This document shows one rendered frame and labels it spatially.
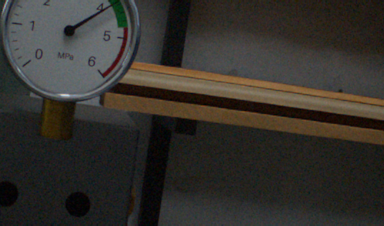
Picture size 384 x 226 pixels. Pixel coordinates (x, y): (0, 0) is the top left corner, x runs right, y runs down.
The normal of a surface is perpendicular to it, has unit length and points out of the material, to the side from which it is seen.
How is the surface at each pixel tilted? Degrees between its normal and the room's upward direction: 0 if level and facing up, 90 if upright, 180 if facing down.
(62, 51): 90
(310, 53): 90
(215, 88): 89
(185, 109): 90
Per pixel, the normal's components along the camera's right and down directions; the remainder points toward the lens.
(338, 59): 0.19, 0.08
